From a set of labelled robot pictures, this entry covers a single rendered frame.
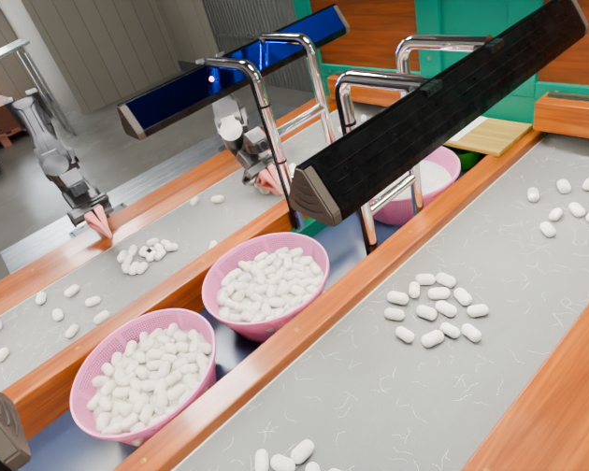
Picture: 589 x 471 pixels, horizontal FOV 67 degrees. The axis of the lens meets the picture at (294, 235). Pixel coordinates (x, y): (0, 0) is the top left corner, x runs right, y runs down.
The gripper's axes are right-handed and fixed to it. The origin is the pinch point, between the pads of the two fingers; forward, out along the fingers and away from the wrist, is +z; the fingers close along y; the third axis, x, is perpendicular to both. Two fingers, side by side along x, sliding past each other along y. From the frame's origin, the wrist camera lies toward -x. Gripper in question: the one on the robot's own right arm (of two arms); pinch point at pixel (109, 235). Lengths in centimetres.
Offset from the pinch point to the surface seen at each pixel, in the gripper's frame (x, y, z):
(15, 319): 7.7, -27.4, 2.5
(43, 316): 3.9, -22.0, 6.9
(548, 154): -36, 84, 54
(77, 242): 14.5, -6.3, -9.3
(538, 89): -41, 91, 41
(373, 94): -8, 85, 8
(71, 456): -13.9, -29.4, 37.8
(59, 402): -9.1, -27.0, 27.8
